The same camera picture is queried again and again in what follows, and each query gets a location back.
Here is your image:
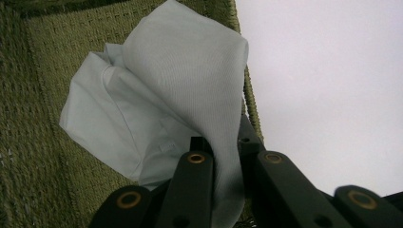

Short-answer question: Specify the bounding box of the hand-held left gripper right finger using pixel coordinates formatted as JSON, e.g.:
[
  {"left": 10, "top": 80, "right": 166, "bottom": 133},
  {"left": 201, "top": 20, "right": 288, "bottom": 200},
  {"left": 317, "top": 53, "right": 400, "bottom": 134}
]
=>
[{"left": 237, "top": 113, "right": 266, "bottom": 160}]

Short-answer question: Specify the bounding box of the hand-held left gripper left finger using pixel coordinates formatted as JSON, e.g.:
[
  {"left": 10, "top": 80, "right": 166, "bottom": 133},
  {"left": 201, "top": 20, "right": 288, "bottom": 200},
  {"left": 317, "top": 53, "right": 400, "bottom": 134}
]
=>
[{"left": 189, "top": 136, "right": 215, "bottom": 157}]

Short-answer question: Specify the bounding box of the white cloth garment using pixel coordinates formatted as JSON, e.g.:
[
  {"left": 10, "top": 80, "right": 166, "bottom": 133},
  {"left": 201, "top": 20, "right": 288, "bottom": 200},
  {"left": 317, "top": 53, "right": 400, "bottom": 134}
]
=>
[{"left": 58, "top": 0, "right": 249, "bottom": 228}]

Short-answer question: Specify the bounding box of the green woven mat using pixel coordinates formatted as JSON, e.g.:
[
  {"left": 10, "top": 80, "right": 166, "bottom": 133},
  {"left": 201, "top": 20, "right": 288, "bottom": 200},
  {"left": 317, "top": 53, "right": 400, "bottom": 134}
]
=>
[{"left": 0, "top": 0, "right": 265, "bottom": 228}]

